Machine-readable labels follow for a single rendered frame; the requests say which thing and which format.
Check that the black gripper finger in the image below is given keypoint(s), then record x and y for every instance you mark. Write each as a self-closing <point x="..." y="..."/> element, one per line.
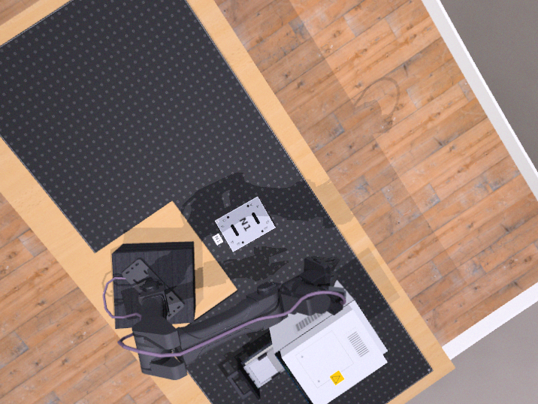
<point x="334" y="275"/>
<point x="333" y="264"/>

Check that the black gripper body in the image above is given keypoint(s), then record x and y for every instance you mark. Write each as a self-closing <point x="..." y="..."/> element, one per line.
<point x="310" y="264"/>

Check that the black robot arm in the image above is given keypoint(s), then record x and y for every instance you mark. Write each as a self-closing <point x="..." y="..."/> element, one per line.
<point x="158" y="335"/>

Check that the grey heat sealer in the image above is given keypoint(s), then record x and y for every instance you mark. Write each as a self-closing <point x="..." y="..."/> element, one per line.
<point x="323" y="354"/>

